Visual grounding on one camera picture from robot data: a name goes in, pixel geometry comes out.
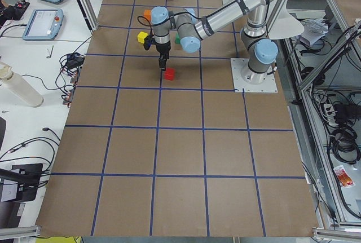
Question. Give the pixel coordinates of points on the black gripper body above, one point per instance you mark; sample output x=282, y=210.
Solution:
x=163, y=48

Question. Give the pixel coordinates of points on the red wooden block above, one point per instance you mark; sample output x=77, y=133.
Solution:
x=169, y=74

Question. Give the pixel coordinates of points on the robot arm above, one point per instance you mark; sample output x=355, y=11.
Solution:
x=192, y=30

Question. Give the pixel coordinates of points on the green wooden block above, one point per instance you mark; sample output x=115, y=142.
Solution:
x=177, y=39

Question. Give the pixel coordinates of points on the yellow wooden block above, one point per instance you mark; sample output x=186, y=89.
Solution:
x=141, y=37

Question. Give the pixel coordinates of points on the orange wooden block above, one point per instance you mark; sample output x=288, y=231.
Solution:
x=147, y=14

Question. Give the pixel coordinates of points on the brown paper table mat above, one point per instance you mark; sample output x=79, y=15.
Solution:
x=144, y=156

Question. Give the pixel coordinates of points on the near teach pendant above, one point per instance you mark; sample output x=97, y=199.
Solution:
x=43, y=25

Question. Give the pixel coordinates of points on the white bottle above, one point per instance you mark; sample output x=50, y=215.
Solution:
x=20, y=87

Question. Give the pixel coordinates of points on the black monitor stand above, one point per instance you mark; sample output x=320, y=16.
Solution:
x=20, y=184

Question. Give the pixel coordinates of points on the red snack packet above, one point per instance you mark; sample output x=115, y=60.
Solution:
x=343, y=177

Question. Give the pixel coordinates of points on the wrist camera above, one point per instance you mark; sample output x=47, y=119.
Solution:
x=148, y=42

